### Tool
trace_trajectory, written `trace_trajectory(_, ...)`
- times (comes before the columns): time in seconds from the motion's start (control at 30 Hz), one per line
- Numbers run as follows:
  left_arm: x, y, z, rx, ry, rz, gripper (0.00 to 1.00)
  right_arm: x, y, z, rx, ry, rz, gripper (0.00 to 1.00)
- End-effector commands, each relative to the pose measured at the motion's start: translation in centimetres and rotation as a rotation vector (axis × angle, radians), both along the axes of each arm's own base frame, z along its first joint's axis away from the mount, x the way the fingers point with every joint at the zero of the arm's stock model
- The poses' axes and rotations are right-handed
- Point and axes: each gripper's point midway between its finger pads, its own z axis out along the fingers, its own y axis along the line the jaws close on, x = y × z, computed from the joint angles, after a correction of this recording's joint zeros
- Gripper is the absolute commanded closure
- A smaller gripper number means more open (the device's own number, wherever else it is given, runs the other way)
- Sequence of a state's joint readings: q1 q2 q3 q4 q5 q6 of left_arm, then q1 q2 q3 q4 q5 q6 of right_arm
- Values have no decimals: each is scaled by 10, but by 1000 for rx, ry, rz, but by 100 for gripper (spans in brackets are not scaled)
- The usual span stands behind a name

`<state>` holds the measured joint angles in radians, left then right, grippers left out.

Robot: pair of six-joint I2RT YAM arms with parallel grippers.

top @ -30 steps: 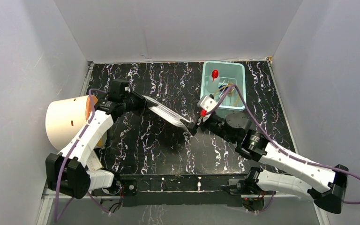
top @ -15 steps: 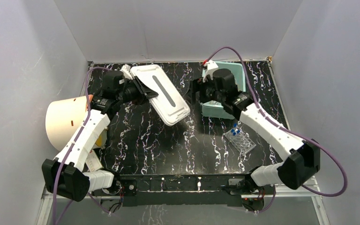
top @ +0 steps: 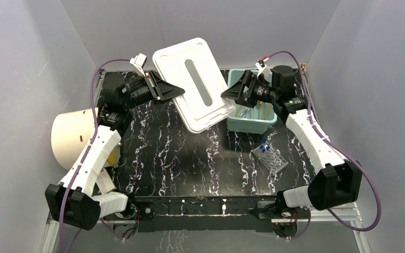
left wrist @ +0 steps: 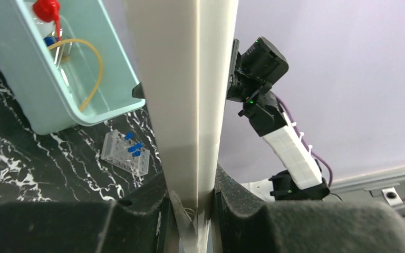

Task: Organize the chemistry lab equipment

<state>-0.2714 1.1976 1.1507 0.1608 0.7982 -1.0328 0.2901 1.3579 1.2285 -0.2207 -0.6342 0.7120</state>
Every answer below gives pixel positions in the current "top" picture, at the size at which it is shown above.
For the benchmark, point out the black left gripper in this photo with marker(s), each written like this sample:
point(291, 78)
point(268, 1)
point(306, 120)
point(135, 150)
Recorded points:
point(153, 88)

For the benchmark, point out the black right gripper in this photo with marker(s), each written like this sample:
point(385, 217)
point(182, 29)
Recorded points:
point(234, 92)

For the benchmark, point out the white plastic bin lid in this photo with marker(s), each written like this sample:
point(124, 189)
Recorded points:
point(191, 66)

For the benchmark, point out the clear test tube rack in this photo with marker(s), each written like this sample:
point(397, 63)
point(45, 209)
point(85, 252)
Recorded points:
point(272, 159)

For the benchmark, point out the tan rubber tubing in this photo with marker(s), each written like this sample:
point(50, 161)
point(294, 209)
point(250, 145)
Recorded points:
point(259, 112)

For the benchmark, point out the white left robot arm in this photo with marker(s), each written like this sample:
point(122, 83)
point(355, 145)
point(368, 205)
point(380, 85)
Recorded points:
point(72, 200)

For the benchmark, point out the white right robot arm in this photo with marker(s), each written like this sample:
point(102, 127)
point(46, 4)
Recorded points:
point(337, 179)

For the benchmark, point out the light teal plastic bin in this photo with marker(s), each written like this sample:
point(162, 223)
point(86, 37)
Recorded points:
point(255, 120)

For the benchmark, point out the cream cylindrical centrifuge drum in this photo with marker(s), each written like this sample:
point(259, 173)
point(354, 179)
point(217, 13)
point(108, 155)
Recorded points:
point(70, 133)

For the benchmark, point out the small white labelled box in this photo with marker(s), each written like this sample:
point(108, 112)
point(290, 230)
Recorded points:
point(104, 182)

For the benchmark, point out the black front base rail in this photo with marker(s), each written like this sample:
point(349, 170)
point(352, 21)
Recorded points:
point(258, 213)

